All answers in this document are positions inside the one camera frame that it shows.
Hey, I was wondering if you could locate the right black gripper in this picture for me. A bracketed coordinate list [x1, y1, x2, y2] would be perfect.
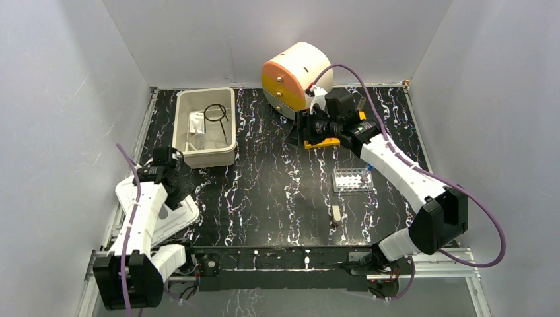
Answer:
[283, 107, 341, 149]

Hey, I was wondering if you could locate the white bin lid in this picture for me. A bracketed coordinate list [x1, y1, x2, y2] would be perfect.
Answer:
[111, 176, 200, 253]

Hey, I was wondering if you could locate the clear plastic funnel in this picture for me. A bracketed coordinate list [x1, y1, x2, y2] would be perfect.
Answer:
[189, 134, 216, 151]

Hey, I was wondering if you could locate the glass test tube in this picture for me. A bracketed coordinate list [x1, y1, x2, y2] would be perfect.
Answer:
[357, 96, 367, 112]

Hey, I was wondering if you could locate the black ring clamp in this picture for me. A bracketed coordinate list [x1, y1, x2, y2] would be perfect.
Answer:
[203, 103, 229, 144]

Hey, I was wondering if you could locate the white clay triangle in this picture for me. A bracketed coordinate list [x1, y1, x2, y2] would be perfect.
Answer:
[185, 141, 197, 152]

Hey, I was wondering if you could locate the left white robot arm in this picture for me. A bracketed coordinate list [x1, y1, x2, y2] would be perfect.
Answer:
[92, 147, 200, 312]

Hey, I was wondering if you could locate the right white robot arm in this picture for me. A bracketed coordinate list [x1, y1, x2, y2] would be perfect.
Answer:
[299, 87, 468, 273]

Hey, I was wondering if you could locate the yellow test tube rack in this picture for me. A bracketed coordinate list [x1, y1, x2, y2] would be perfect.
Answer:
[304, 111, 366, 149]

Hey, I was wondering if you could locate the cylindrical drawer cabinet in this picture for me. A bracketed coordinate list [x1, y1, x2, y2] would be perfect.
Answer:
[261, 42, 331, 120]

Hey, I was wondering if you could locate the clear acrylic tube rack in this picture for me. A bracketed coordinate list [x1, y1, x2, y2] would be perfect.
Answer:
[332, 168, 374, 193]

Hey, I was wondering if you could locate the cream plastic bin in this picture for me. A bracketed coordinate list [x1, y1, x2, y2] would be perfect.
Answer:
[172, 87, 237, 169]

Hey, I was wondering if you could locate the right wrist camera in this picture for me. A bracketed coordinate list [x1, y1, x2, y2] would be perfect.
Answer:
[306, 84, 328, 115]

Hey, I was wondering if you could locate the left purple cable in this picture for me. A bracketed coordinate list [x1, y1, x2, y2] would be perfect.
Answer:
[115, 143, 185, 317]

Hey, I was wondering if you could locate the purple cable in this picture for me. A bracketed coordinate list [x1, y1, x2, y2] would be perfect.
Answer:
[308, 64, 507, 302]
[115, 143, 185, 317]

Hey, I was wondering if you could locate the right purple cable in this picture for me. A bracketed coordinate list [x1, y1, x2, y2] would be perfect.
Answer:
[308, 64, 507, 302]

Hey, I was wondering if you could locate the black base frame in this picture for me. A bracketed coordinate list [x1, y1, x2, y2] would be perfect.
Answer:
[167, 246, 412, 298]

